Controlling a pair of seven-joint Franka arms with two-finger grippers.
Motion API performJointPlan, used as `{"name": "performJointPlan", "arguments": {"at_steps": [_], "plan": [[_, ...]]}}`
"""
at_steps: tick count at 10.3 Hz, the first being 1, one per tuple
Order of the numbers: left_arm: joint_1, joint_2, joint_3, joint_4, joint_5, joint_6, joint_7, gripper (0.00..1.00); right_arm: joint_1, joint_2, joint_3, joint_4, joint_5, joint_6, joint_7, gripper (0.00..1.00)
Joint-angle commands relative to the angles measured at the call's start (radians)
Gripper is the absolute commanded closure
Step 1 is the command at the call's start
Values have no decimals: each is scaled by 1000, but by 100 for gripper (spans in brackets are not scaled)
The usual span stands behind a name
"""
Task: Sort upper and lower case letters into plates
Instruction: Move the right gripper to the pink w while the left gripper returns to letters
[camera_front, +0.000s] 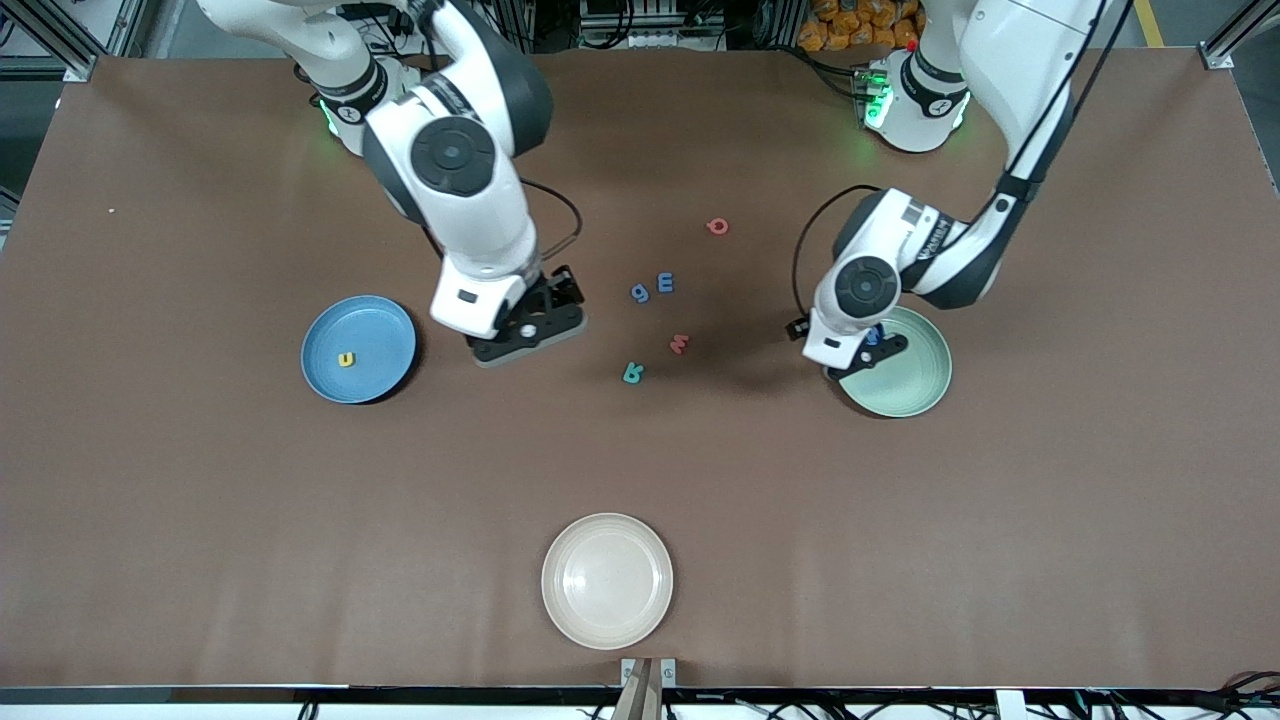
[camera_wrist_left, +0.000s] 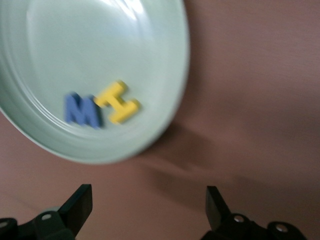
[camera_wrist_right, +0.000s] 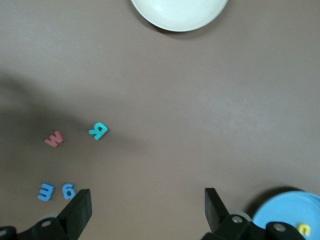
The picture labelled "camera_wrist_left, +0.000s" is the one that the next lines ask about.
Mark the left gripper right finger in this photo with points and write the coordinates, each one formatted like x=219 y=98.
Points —
x=217 y=212

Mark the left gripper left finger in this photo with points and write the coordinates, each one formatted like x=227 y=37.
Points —
x=77 y=210

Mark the blue letter M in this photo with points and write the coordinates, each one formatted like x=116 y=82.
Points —
x=82 y=112

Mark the yellow letter H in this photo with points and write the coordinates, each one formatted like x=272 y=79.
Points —
x=117 y=102

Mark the light green plate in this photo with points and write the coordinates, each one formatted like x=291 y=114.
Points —
x=75 y=50

